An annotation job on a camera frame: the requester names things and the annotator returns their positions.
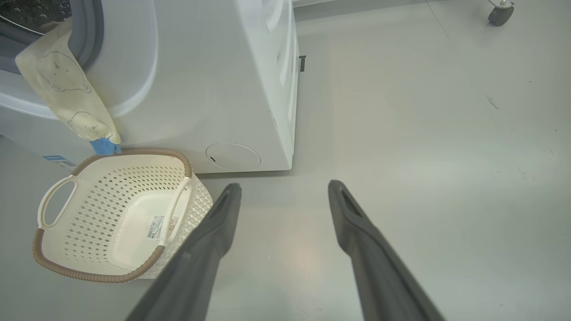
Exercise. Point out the white washing machine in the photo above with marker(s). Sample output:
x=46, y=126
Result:
x=200, y=89

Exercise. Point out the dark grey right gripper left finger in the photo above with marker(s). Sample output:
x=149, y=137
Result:
x=196, y=258

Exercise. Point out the blue energy label sticker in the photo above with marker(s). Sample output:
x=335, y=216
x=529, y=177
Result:
x=58, y=160

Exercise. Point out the cream perforated laundry basket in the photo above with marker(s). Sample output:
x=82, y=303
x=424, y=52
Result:
x=89, y=214

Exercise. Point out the grey rubber door gasket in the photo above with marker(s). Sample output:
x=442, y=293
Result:
x=89, y=31

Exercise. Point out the cream cloth with blue trim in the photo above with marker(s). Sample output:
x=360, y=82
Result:
x=67, y=89

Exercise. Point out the grey stand leg with caster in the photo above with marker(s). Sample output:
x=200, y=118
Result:
x=500, y=14

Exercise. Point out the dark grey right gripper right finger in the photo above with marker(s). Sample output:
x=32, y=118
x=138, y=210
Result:
x=379, y=276

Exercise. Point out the stainless steel washer drum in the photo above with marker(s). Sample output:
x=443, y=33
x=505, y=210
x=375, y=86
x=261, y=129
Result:
x=26, y=11

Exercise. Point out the small dark bracket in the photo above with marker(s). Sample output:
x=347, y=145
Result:
x=302, y=63

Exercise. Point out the round white filter cover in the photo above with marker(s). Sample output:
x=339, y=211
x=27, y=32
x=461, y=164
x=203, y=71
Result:
x=234, y=156

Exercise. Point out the barcode sticker of basket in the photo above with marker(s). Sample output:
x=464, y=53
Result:
x=156, y=227

